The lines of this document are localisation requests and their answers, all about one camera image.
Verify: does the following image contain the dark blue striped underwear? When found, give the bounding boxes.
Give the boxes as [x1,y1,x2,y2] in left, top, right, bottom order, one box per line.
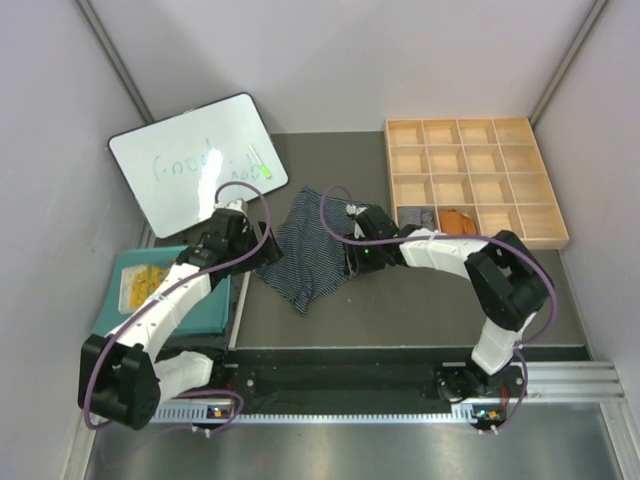
[255,187,355,316]

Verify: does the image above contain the green marker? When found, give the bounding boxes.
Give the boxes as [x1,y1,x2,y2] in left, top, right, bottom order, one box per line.
[248,143,271,179]

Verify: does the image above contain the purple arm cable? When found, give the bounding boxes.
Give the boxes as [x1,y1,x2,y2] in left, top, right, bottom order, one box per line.
[319,184,557,431]
[80,180,272,432]

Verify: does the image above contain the wooden compartment tray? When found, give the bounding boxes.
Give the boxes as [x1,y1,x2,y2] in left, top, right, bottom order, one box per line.
[385,118,569,250]

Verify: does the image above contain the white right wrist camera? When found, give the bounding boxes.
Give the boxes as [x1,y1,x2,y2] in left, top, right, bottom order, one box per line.
[345,203,369,218]

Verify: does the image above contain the teal folder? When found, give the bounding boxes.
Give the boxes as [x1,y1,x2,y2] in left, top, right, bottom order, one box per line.
[92,246,231,338]

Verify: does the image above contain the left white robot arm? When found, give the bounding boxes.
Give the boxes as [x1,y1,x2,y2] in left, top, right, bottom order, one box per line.
[77,207,282,430]

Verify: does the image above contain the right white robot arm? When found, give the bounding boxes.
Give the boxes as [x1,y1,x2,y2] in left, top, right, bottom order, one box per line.
[345,204,557,396]

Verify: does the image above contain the white whiteboard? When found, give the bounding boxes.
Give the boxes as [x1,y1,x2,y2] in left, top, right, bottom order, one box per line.
[108,93,289,239]

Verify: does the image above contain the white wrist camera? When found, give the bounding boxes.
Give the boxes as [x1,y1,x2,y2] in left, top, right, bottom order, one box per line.
[214,199,248,214]
[345,203,369,218]

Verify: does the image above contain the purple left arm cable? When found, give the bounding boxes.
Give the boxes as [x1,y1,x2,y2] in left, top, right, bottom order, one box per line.
[80,180,272,432]

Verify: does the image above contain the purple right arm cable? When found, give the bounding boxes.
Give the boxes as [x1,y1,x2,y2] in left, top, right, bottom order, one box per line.
[319,184,557,431]

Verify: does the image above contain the yellow picture book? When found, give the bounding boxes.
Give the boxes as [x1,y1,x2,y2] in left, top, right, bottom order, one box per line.
[118,262,171,315]

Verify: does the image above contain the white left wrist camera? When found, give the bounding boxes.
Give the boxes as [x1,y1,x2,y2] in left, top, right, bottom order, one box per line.
[214,199,248,214]

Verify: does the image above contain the grey striped underwear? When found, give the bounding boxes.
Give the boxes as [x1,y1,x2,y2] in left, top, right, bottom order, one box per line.
[397,206,435,231]

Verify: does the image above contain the orange underwear white waistband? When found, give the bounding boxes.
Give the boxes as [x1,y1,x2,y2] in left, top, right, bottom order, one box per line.
[438,209,478,235]

